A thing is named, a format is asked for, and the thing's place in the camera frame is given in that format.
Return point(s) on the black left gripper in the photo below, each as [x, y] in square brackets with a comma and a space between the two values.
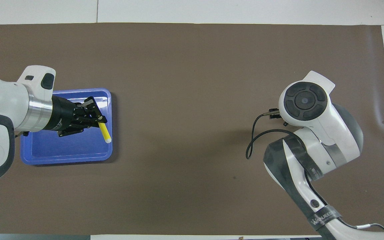
[65, 115]

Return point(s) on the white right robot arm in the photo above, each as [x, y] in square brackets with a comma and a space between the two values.
[332, 133]

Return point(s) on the brown table mat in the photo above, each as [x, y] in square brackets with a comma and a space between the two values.
[192, 100]

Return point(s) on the blue plastic tray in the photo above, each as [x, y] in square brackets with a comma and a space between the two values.
[72, 150]

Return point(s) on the yellow pen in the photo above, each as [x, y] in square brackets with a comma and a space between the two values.
[104, 133]

